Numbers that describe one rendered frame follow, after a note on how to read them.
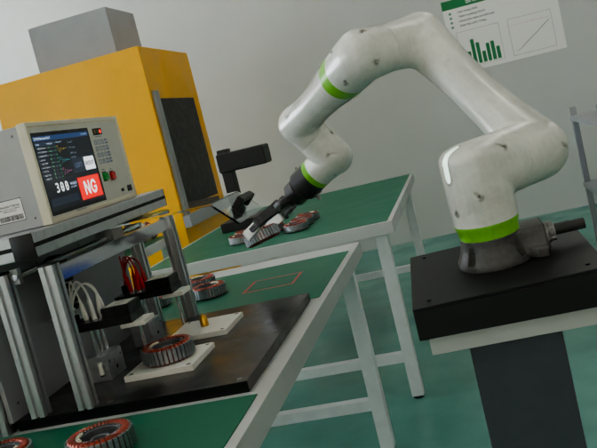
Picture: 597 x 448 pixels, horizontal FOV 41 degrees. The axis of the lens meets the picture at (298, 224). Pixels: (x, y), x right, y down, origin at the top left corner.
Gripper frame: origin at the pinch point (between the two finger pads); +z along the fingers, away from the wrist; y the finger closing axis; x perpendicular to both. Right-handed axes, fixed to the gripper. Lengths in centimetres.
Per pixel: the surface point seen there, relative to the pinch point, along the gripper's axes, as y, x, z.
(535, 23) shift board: 473, 79, 3
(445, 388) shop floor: 97, -79, 44
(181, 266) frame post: -38.5, -1.9, -0.5
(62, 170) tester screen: -77, 19, -25
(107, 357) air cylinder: -81, -17, -8
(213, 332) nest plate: -56, -24, -13
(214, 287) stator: -11.4, -5.6, 18.5
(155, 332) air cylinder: -57, -14, 1
